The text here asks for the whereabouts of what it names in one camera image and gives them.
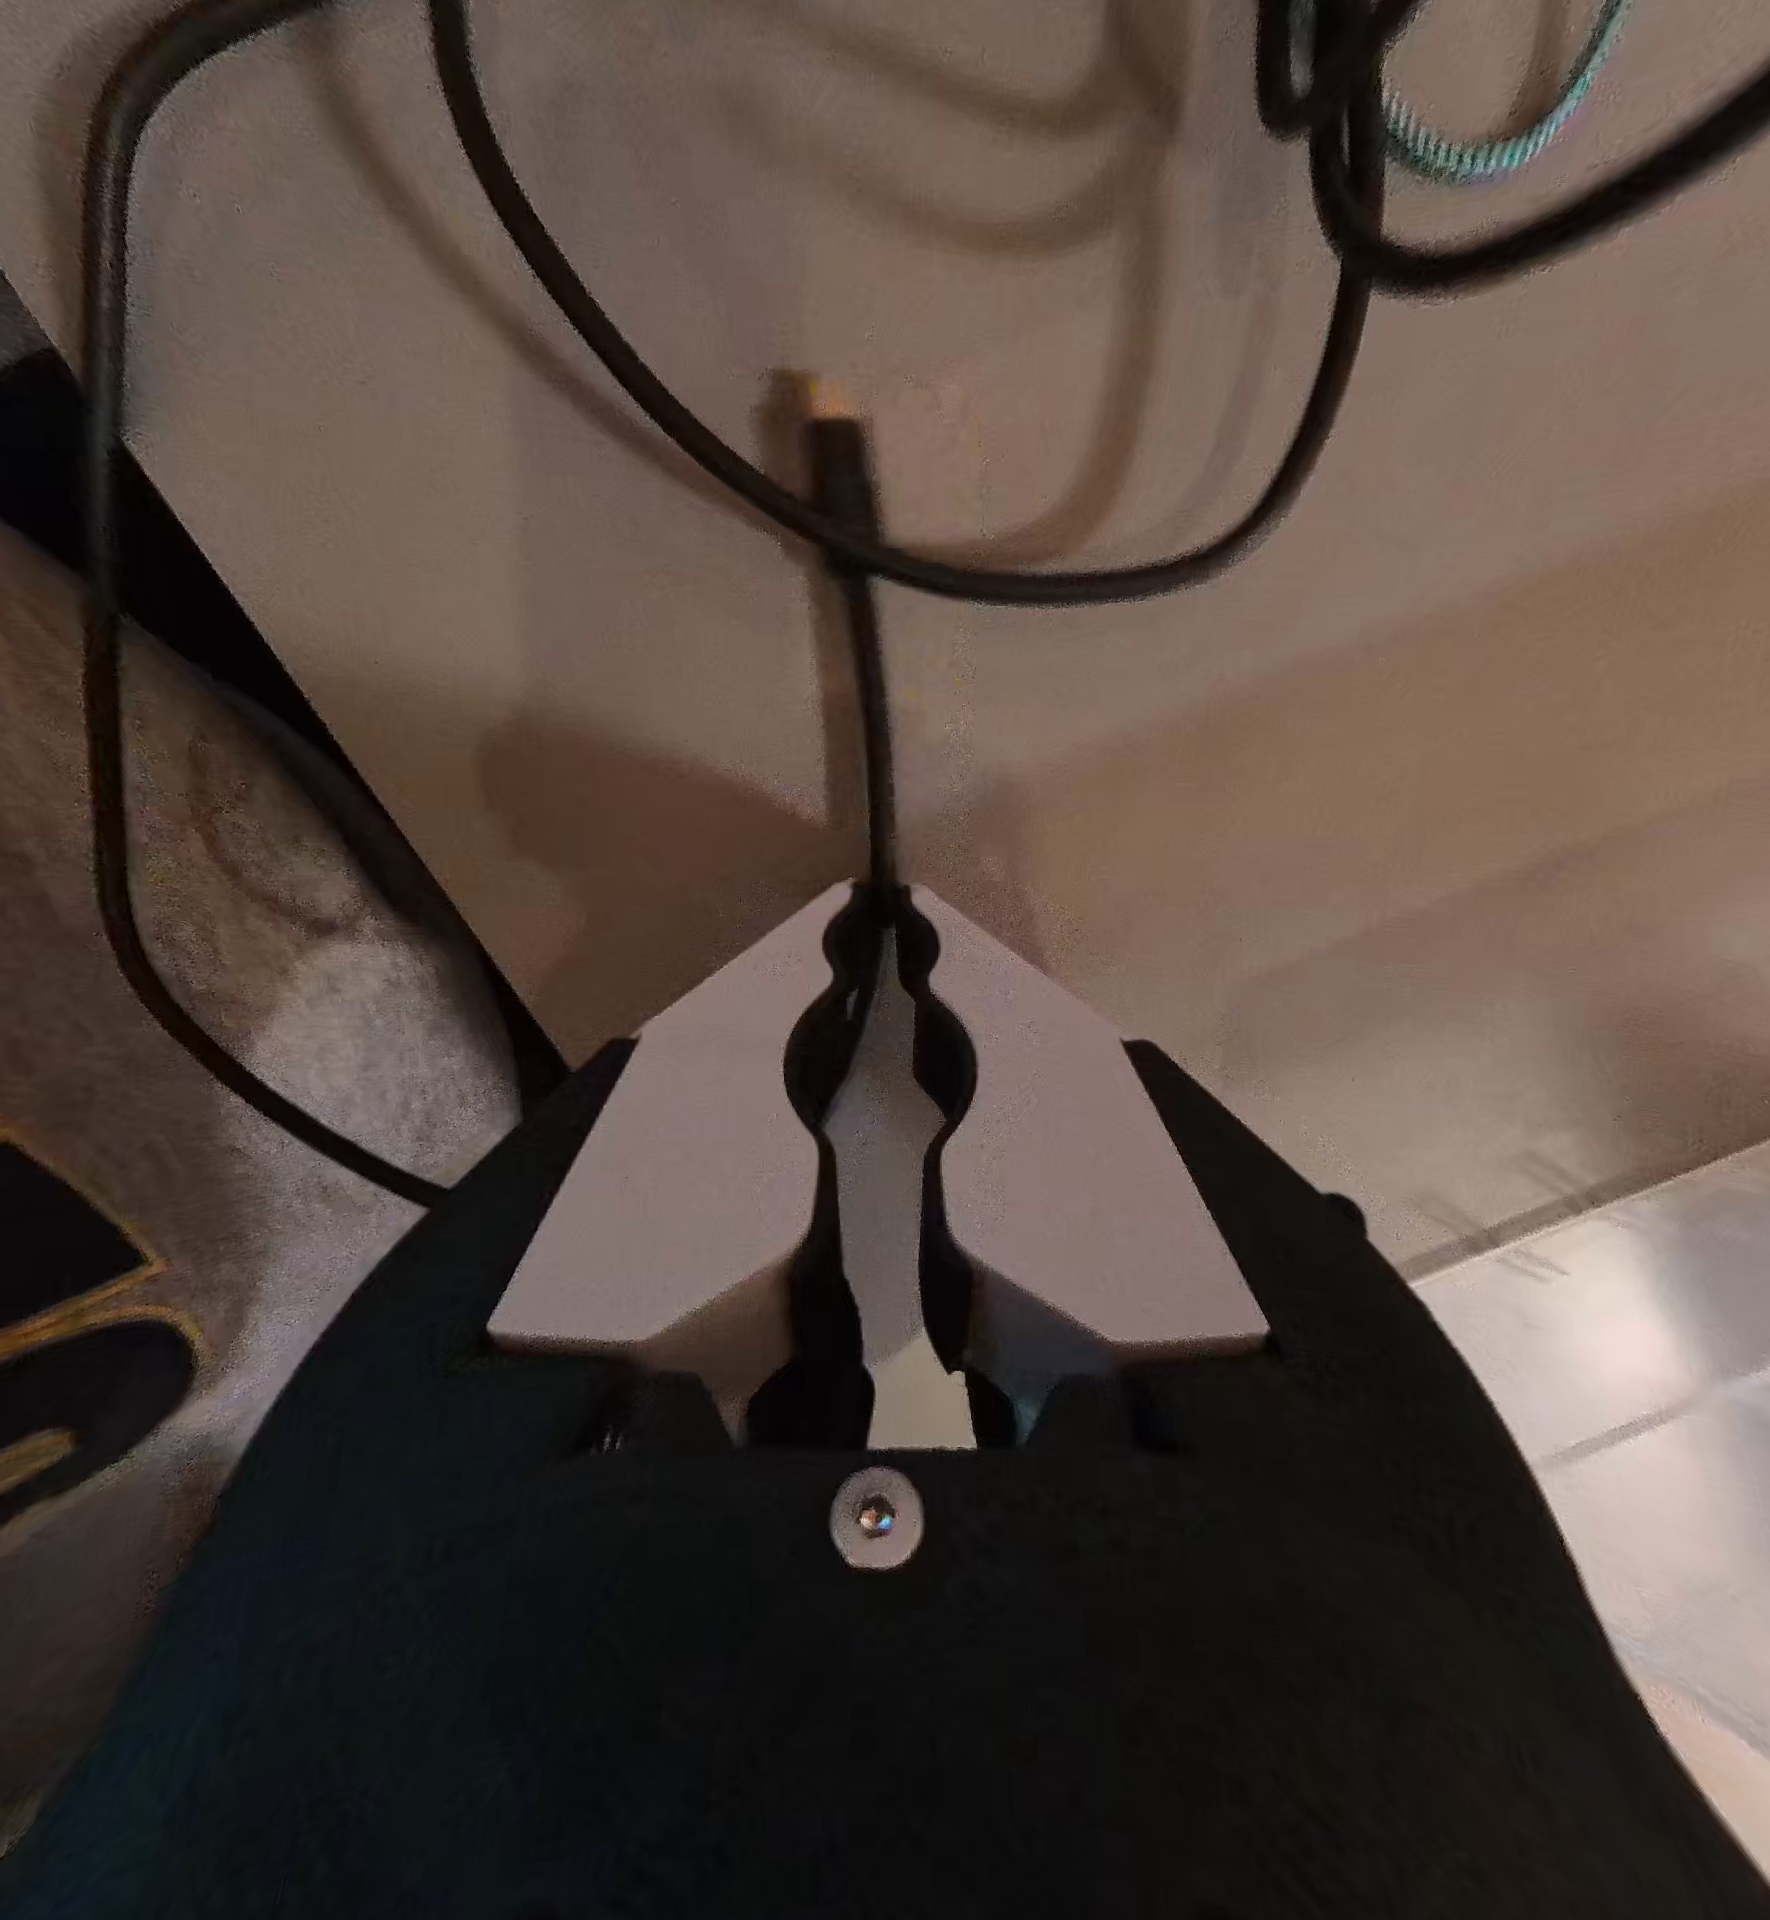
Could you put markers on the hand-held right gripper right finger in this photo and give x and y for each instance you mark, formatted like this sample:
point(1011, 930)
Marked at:
point(1095, 1213)

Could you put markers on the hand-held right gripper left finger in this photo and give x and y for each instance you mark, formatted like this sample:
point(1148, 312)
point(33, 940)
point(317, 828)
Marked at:
point(659, 1199)

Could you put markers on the person's grey printed sweatshirt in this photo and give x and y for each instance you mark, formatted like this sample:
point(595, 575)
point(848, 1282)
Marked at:
point(300, 1051)

